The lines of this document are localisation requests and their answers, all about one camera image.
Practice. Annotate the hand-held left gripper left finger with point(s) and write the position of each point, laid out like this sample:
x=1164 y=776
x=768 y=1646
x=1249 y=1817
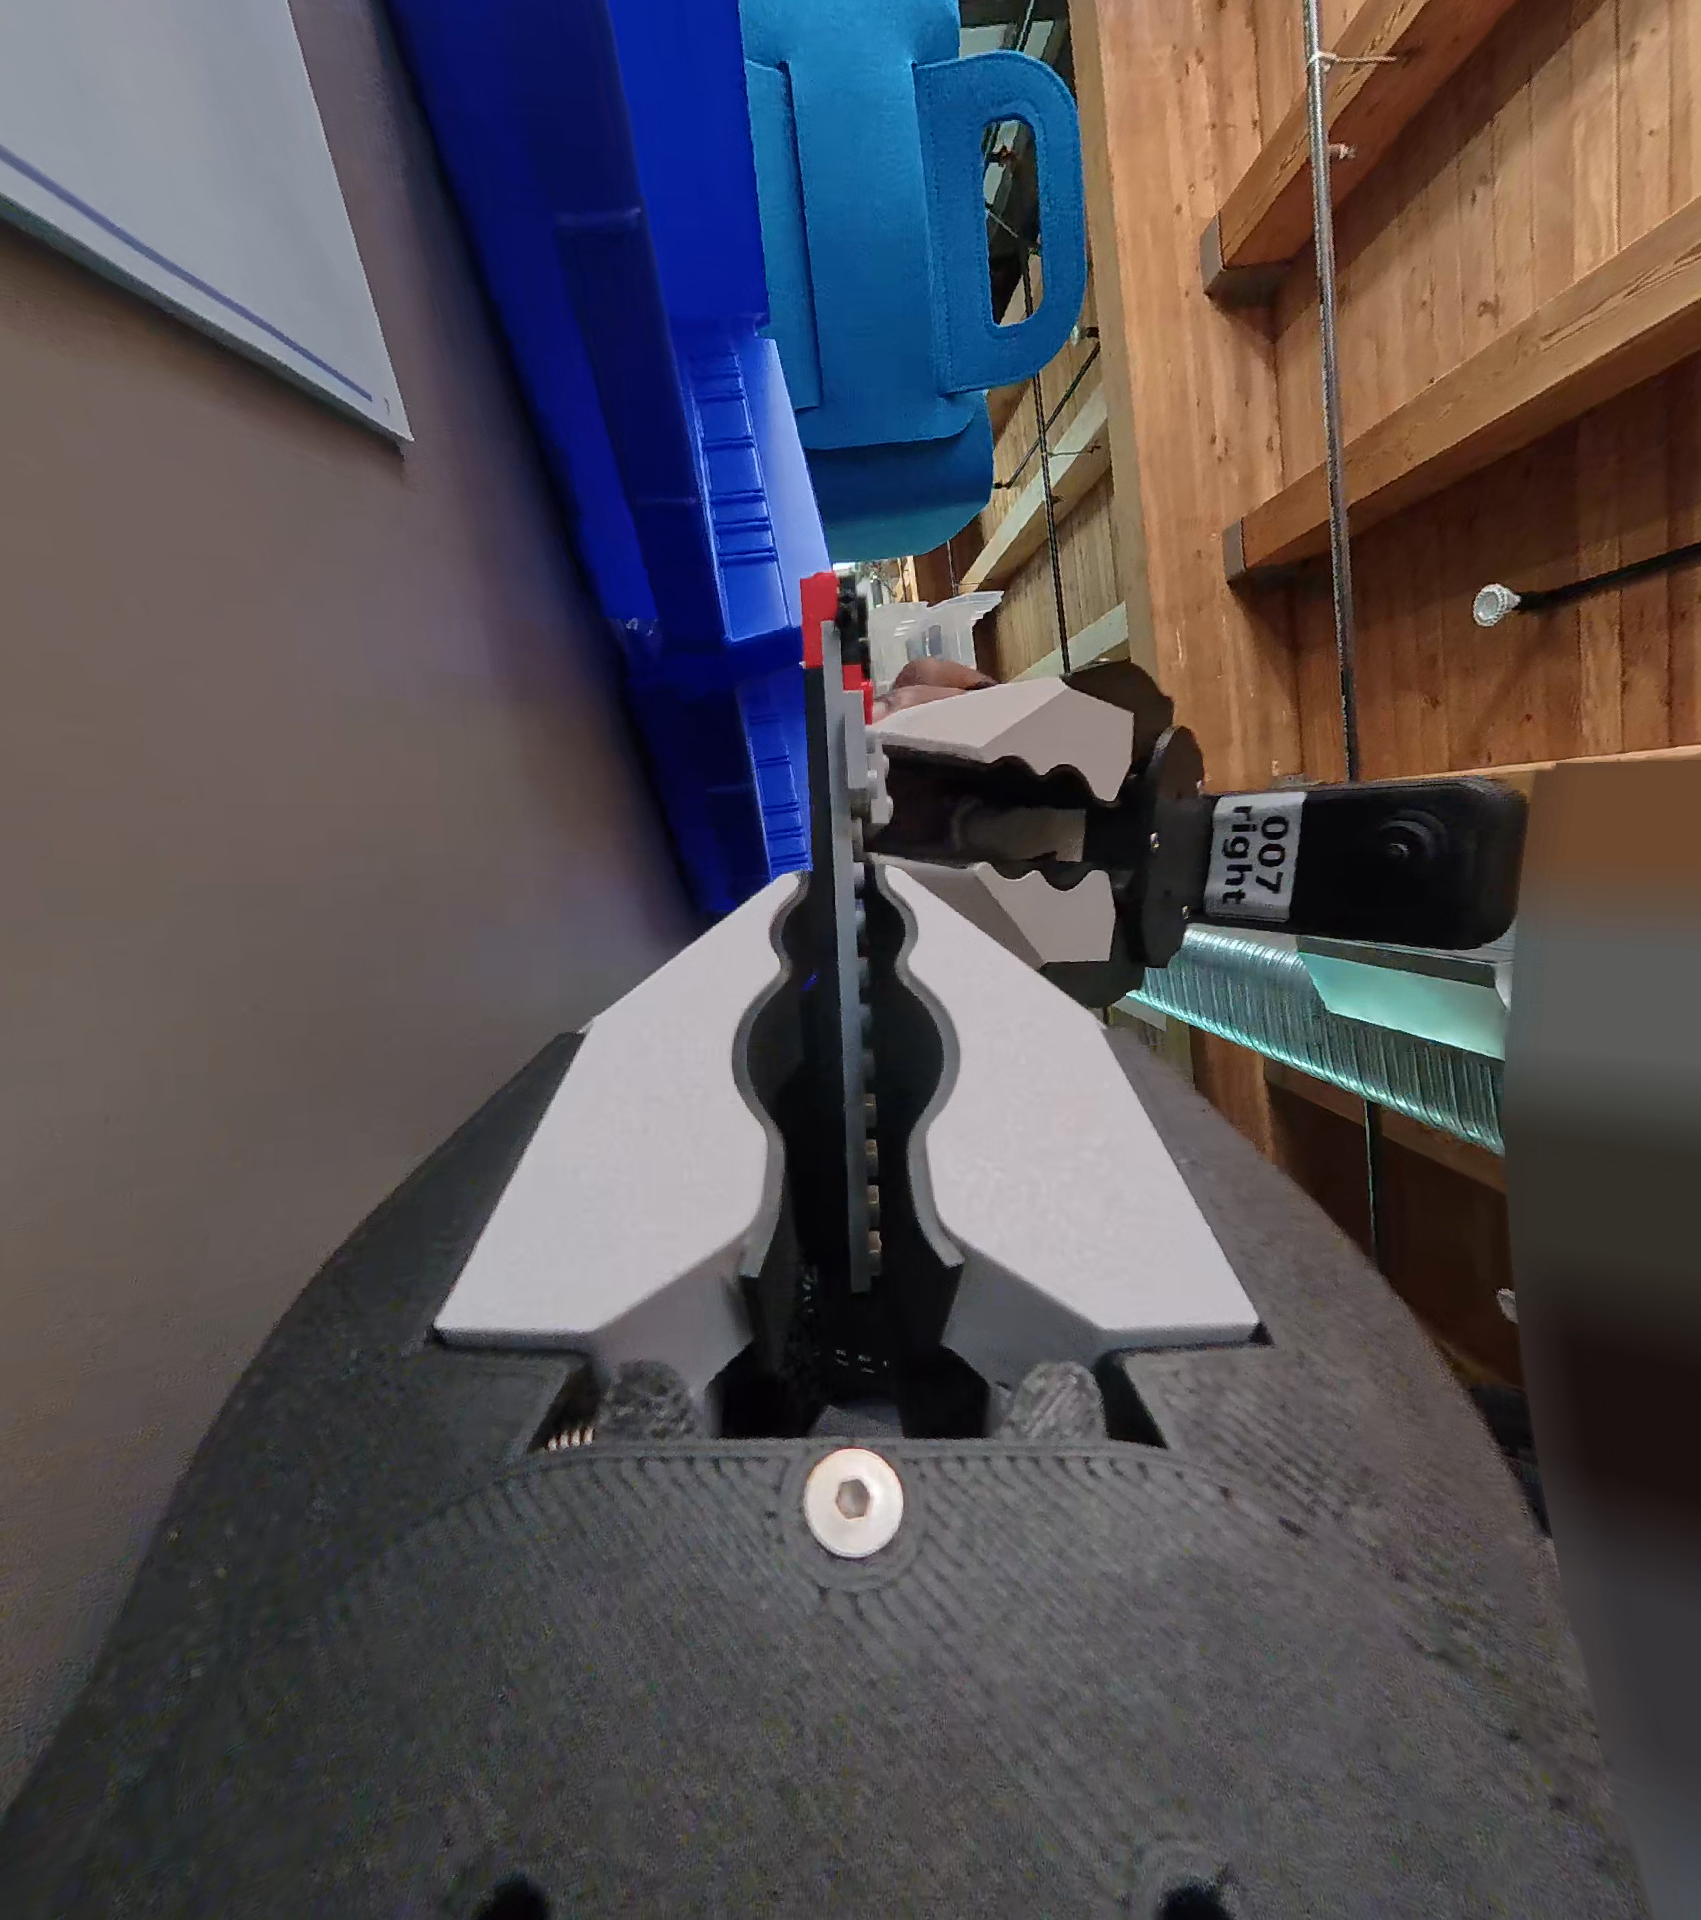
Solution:
x=612 y=1200

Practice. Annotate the silver ventilation duct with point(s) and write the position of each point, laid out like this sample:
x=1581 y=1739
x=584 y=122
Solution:
x=1316 y=1034

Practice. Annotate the clear plastic storage container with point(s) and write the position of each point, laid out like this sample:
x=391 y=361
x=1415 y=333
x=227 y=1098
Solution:
x=956 y=631

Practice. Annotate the white ceiling spotlight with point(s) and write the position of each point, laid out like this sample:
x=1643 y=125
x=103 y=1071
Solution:
x=1493 y=607

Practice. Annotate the wooden wall structure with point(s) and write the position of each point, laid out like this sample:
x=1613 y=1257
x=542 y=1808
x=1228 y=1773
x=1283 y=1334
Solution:
x=1465 y=301

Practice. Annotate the person's right hand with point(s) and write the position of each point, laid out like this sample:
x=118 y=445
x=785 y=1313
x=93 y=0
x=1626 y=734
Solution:
x=941 y=678

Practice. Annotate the blue plastic bin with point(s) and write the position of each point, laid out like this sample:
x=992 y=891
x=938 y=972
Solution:
x=731 y=781
x=566 y=224

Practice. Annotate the grey threaded rod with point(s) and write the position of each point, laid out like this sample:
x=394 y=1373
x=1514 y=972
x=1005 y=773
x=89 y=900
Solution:
x=1334 y=375

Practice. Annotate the grey plate with red bricks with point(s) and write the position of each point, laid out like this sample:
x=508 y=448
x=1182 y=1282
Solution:
x=840 y=900

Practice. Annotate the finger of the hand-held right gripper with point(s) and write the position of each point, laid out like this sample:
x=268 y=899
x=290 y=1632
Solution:
x=1031 y=720
x=1061 y=922

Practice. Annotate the light blue felt bag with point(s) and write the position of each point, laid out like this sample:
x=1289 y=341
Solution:
x=866 y=301

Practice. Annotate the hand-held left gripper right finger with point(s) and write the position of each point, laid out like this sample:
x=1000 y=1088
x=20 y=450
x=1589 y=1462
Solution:
x=1075 y=1200

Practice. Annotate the open instruction booklet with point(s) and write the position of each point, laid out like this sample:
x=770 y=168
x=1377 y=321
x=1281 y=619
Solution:
x=161 y=181

